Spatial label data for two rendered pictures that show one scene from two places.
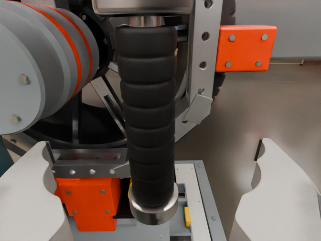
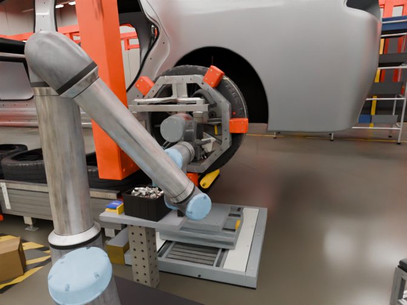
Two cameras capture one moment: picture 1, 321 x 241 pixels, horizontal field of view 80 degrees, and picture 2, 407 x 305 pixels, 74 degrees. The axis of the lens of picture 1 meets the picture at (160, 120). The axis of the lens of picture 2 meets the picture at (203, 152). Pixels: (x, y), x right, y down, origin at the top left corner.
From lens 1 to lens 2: 114 cm
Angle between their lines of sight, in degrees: 21
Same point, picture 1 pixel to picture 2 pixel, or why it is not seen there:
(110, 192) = (192, 178)
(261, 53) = (242, 127)
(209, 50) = (226, 126)
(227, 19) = (238, 115)
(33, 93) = (180, 133)
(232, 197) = (283, 233)
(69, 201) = not seen: hidden behind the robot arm
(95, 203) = not seen: hidden behind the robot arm
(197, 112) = (225, 146)
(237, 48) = (235, 125)
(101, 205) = not seen: hidden behind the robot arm
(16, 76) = (178, 129)
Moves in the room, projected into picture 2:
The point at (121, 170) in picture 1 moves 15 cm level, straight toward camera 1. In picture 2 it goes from (198, 168) to (197, 177)
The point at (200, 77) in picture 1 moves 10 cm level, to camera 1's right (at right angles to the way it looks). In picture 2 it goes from (225, 134) to (243, 134)
